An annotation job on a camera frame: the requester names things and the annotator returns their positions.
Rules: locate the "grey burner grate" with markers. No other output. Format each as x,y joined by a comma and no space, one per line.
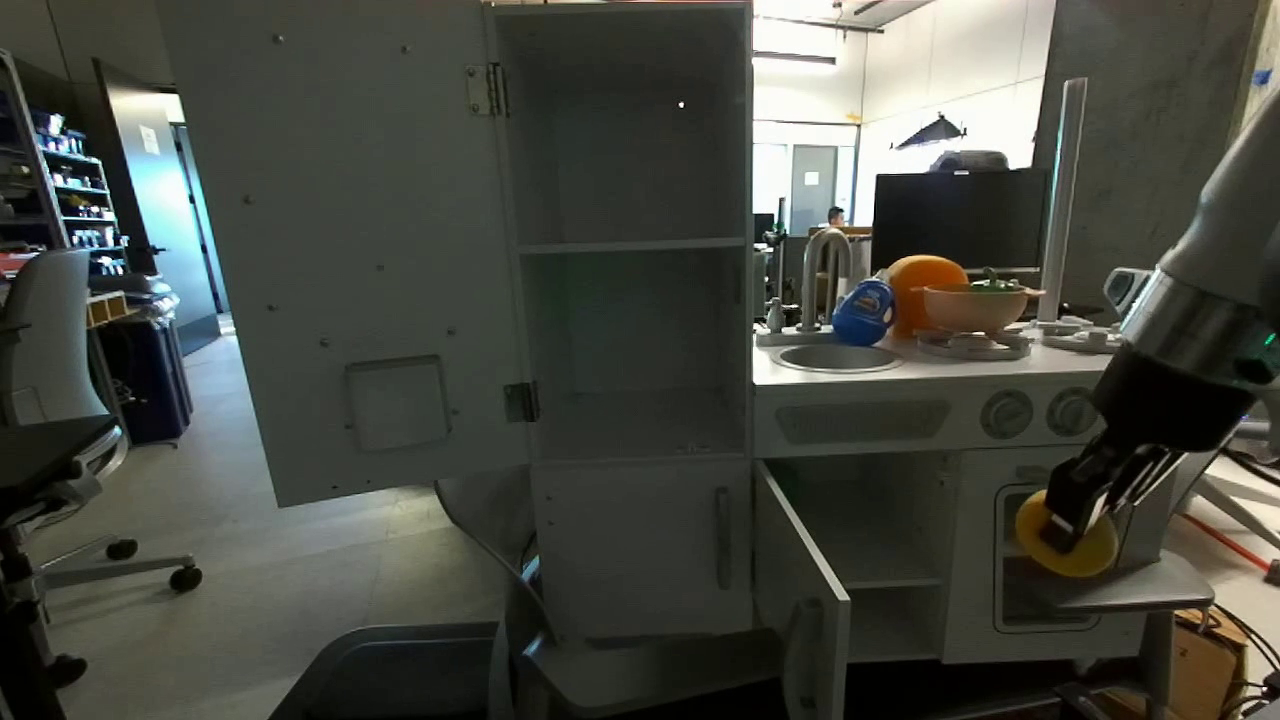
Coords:
966,344
1085,339

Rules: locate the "grey toy faucet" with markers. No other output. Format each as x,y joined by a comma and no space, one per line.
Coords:
808,275

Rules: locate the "tan bowl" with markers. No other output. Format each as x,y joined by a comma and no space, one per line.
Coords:
972,309

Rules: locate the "person in background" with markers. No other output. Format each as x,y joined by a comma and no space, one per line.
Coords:
839,218

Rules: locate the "dark storage shelf rack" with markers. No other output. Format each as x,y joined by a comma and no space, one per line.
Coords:
63,173

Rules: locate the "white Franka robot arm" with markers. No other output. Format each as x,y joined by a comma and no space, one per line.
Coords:
1203,320

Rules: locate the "grey stove knob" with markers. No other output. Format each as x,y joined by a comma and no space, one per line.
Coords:
1005,413
1071,413

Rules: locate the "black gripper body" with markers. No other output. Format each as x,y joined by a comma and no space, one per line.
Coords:
1124,471

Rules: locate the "grey plastic chair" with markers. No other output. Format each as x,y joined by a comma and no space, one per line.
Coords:
385,673

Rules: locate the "grey oven door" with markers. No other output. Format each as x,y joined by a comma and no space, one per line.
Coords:
1145,586

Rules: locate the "black hanging ornament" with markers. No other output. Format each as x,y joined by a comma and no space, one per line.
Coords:
934,129

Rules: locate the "round metal sink basin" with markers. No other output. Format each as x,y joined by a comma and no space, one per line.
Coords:
835,358

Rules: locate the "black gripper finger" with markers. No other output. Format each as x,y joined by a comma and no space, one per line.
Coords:
1109,515
1063,523

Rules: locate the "white toy kitchen unit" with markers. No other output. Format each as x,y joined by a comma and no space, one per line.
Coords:
627,144

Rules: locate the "green toy pepper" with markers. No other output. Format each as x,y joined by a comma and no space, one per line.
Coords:
994,281

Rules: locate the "grey office chair on wheels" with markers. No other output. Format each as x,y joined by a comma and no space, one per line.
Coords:
41,400

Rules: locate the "black monitor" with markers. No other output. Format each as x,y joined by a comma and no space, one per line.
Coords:
952,220

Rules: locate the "white upright pole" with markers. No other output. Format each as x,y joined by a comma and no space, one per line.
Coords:
1063,201

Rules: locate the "tall white cabinet door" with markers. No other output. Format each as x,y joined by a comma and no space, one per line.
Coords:
344,201

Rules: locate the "cardboard box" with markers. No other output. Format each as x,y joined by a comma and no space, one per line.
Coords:
1203,662

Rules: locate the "dark suitcase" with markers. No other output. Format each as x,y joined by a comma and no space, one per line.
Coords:
141,380

